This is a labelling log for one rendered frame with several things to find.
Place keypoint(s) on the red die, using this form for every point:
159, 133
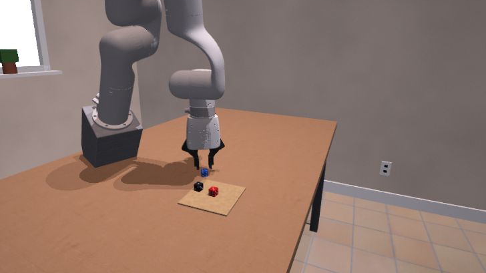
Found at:
213, 191

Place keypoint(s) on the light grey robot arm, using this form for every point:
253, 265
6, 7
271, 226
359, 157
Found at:
120, 48

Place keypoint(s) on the black die with white pips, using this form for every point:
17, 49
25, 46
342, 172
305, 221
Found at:
198, 186

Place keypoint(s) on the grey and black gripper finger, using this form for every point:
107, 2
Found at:
193, 153
212, 154

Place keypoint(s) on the tan mat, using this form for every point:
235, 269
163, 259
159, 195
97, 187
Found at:
221, 204

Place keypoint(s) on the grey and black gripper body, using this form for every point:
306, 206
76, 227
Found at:
203, 133

